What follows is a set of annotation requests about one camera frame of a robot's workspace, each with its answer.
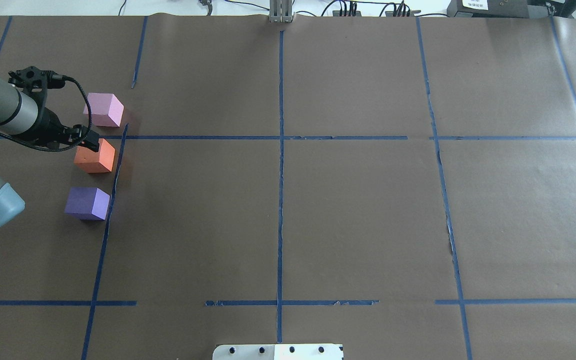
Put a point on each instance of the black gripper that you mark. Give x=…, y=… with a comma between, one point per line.
x=49, y=125

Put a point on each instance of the orange foam block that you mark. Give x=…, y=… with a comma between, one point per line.
x=98, y=162

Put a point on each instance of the pink foam block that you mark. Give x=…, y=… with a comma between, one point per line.
x=107, y=109

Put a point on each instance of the purple foam block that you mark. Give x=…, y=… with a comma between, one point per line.
x=87, y=203

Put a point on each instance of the orange black connector strip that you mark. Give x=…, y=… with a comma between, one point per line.
x=374, y=8

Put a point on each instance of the black box device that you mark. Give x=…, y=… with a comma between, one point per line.
x=516, y=9

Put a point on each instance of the aluminium frame post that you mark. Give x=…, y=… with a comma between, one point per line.
x=281, y=11

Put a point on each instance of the white pedestal column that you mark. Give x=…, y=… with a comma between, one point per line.
x=279, y=351

